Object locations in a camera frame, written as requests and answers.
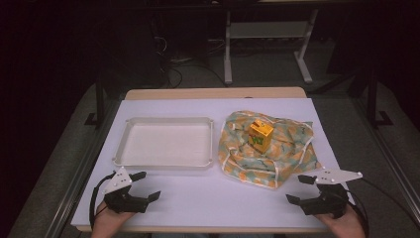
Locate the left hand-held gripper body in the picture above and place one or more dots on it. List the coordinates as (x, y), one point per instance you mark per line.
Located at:
(124, 201)

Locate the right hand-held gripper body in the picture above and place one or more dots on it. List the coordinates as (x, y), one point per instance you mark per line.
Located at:
(327, 201)

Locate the orange green patterned cloth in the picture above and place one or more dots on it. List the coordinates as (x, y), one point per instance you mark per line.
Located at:
(287, 155)

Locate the white rectangular tray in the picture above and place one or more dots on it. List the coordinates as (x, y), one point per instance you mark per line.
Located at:
(168, 143)

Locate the yellow drink carton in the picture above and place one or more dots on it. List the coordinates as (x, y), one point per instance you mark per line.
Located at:
(261, 136)

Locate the person's left hand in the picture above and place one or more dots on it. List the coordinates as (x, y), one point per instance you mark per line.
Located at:
(109, 223)

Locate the person's right hand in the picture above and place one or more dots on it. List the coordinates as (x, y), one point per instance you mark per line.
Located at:
(345, 226)

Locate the white table cover sheet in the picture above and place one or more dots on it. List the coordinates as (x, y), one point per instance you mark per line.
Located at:
(204, 198)

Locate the black metal stand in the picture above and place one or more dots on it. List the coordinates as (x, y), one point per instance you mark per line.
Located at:
(372, 99)
(100, 99)

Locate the wooden table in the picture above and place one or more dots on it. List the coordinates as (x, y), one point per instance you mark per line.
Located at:
(214, 93)

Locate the aluminium rail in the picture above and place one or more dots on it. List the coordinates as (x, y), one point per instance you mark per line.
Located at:
(76, 185)
(393, 162)

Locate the white metal desk frame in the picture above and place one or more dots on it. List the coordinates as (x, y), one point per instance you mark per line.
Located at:
(264, 29)

